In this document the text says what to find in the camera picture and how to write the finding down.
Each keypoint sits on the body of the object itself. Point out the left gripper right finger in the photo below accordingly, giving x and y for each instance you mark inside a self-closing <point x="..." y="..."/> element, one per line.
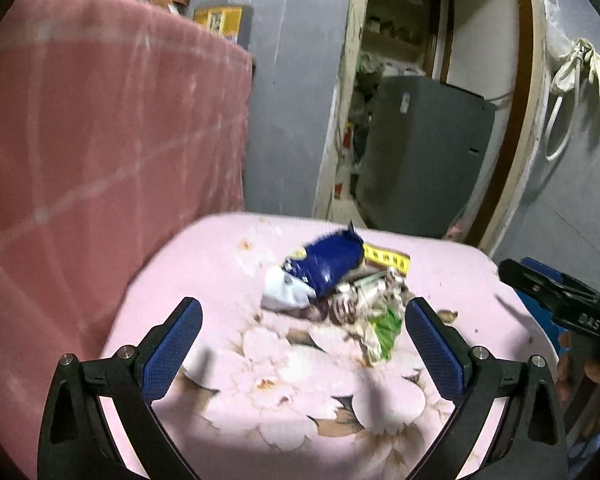
<point x="529" y="441"/>

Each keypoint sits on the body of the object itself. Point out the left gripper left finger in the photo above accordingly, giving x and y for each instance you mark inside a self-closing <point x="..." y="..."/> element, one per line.
<point x="75" y="439"/>

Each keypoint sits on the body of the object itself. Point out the yellow wrapper strip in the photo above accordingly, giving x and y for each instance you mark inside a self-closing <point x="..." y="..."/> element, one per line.
<point x="386" y="258"/>

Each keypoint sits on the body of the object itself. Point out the purple wrapper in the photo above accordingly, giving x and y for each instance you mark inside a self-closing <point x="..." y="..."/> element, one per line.
<point x="334" y="311"/>

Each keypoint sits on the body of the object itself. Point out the blue snack wrapper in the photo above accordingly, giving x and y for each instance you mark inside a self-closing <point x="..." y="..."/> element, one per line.
<point x="325" y="262"/>

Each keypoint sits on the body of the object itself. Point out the right hand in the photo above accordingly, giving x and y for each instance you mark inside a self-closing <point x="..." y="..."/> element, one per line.
<point x="581" y="409"/>

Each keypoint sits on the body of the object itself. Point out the blue plastic bucket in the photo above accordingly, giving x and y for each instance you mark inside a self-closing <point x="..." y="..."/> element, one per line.
<point x="545" y="319"/>

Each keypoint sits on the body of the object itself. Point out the grey washing machine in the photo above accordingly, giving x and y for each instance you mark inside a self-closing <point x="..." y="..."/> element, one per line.
<point x="423" y="154"/>

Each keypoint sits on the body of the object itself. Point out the white rubber gloves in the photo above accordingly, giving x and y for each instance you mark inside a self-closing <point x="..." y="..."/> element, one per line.
<point x="574" y="58"/>

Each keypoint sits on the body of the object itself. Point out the red plaid cloth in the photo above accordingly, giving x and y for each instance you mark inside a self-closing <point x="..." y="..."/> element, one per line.
<point x="120" y="123"/>

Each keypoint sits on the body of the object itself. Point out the large soy sauce jug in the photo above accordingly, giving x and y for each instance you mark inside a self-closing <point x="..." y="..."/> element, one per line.
<point x="229" y="19"/>

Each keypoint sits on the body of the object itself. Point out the wooden door frame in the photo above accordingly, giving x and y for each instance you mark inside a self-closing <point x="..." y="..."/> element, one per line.
<point x="520" y="141"/>

